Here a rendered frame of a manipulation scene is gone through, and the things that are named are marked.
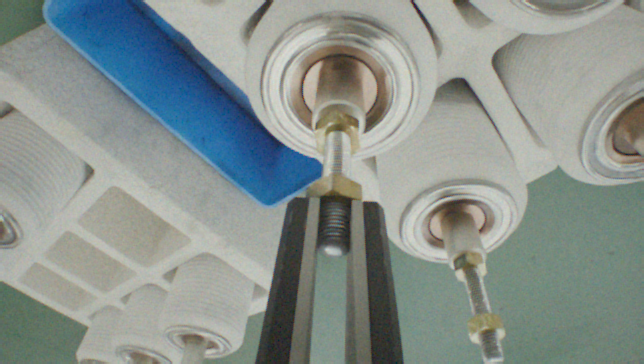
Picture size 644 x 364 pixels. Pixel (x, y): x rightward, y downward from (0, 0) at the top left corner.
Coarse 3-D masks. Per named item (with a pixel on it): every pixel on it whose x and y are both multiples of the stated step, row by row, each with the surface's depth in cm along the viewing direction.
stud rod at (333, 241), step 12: (336, 132) 13; (336, 144) 13; (348, 144) 13; (324, 156) 12; (336, 156) 12; (348, 156) 12; (324, 168) 12; (336, 168) 12; (348, 168) 12; (336, 204) 10; (324, 216) 10; (336, 216) 10; (348, 216) 10; (324, 228) 10; (336, 228) 10; (348, 228) 10; (324, 240) 9; (336, 240) 9; (348, 240) 10; (324, 252) 10; (336, 252) 10
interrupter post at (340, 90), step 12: (336, 72) 16; (348, 72) 16; (324, 84) 15; (336, 84) 15; (348, 84) 15; (360, 84) 16; (324, 96) 14; (336, 96) 14; (348, 96) 14; (360, 96) 15; (324, 108) 14; (336, 108) 14; (348, 108) 14; (360, 108) 14; (312, 120) 15; (360, 120) 14; (360, 132) 15
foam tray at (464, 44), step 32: (192, 0) 21; (224, 0) 21; (256, 0) 21; (416, 0) 20; (448, 0) 20; (640, 0) 19; (192, 32) 22; (224, 32) 22; (448, 32) 21; (480, 32) 21; (512, 32) 21; (224, 64) 23; (448, 64) 23; (480, 64) 22; (480, 96) 24; (512, 128) 25; (320, 160) 29; (544, 160) 27
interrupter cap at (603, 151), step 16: (624, 80) 15; (640, 80) 15; (608, 96) 16; (624, 96) 15; (640, 96) 15; (592, 112) 16; (608, 112) 16; (624, 112) 16; (640, 112) 16; (592, 128) 17; (608, 128) 17; (624, 128) 17; (592, 144) 17; (608, 144) 17; (624, 144) 17; (592, 160) 18; (608, 160) 18; (624, 160) 18; (640, 160) 18; (592, 176) 19; (608, 176) 19; (624, 176) 19; (640, 176) 18
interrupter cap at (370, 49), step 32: (288, 32) 15; (320, 32) 15; (352, 32) 15; (384, 32) 14; (288, 64) 16; (320, 64) 16; (352, 64) 16; (384, 64) 15; (416, 64) 15; (288, 96) 17; (384, 96) 17; (416, 96) 16; (288, 128) 18; (384, 128) 18
